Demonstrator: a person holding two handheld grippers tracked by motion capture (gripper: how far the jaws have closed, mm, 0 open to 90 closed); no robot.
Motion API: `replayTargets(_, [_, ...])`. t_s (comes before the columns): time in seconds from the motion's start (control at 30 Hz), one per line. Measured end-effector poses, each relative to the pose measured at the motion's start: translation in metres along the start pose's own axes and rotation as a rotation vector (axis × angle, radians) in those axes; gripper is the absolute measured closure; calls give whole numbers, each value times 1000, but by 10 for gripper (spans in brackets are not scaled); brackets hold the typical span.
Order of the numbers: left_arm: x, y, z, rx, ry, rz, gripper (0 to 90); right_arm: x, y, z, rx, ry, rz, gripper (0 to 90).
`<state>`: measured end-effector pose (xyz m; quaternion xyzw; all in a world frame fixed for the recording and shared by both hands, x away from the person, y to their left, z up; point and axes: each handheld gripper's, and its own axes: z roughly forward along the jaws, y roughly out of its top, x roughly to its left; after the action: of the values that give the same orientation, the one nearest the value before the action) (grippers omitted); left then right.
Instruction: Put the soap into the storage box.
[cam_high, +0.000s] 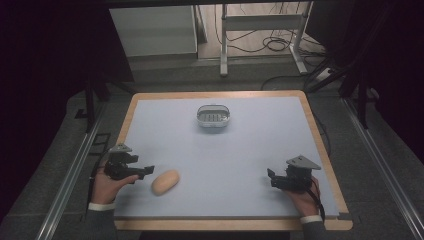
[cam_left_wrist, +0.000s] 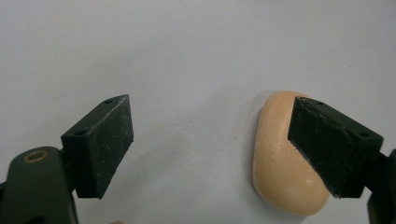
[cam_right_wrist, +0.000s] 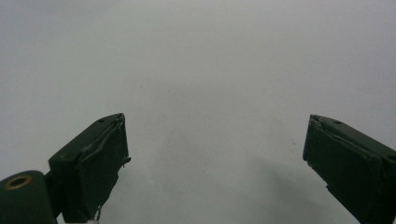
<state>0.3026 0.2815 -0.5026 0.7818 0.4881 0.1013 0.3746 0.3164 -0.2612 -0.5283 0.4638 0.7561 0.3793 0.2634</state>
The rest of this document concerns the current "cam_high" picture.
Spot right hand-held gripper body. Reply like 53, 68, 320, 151
273, 154, 323, 193

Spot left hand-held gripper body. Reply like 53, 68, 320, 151
103, 142, 140, 181

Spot tan potato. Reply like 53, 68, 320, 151
150, 168, 181, 197

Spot white plastic basket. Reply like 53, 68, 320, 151
195, 104, 232, 129

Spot person's left hand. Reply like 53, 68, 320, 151
90, 162, 140, 205

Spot person's right hand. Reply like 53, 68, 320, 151
284, 176, 322, 218

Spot light blue table mat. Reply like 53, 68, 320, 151
114, 96, 341, 219

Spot black metal stand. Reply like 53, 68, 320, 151
74, 74, 138, 134
308, 56, 381, 130

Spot white power strip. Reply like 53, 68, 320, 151
314, 67, 334, 83

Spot white cabinet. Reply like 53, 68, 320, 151
109, 5, 199, 58

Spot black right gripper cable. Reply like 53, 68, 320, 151
305, 177, 326, 224

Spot aluminium rail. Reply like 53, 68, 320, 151
34, 106, 108, 240
341, 97, 424, 240

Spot black floor cables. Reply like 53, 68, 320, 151
213, 2, 329, 92

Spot white metal table frame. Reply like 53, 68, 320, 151
219, 2, 314, 78

